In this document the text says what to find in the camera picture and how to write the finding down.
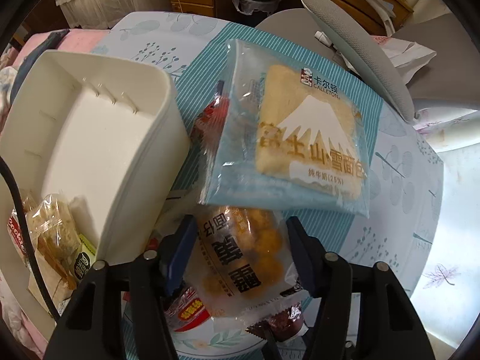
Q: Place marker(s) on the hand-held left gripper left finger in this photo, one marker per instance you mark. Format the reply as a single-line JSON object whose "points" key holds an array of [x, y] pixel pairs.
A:
{"points": [[180, 249]]}

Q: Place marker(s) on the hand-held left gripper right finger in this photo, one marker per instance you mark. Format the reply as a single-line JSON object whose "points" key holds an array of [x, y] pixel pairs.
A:
{"points": [[300, 249]]}

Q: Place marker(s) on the clear golden puff ball packet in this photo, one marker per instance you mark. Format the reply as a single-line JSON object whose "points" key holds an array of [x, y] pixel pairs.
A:
{"points": [[243, 255]]}

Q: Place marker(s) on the white plastic bin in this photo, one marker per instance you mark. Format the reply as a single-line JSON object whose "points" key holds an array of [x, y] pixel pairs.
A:
{"points": [[105, 138]]}

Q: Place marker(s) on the red packet orange label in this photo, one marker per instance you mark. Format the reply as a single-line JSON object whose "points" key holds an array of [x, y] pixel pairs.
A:
{"points": [[187, 309]]}

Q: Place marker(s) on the dark red snack packet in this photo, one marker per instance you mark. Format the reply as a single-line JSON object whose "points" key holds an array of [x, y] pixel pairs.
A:
{"points": [[281, 322]]}

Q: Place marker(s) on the green snack packet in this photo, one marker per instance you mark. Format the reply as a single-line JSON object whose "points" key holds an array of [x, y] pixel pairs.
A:
{"points": [[85, 264]]}

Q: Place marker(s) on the light blue bread packet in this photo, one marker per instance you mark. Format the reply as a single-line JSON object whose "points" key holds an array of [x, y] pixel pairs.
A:
{"points": [[300, 131]]}

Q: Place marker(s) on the white floral curtain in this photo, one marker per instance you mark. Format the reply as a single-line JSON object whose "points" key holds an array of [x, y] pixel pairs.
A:
{"points": [[450, 127]]}

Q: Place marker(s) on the teal striped mat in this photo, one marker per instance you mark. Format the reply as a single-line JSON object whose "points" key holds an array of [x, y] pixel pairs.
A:
{"points": [[210, 45]]}

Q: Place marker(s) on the grey office chair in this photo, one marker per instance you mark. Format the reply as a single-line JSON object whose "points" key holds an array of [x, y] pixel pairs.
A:
{"points": [[360, 45]]}

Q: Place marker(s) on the white red paper bag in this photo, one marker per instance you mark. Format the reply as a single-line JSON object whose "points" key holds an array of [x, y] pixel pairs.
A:
{"points": [[408, 56]]}

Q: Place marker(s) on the dark blue cloth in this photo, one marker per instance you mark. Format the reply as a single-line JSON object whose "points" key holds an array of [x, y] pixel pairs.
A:
{"points": [[41, 56]]}

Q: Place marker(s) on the trash bin with bag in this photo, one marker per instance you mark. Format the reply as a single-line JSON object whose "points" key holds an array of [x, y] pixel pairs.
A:
{"points": [[257, 2]]}

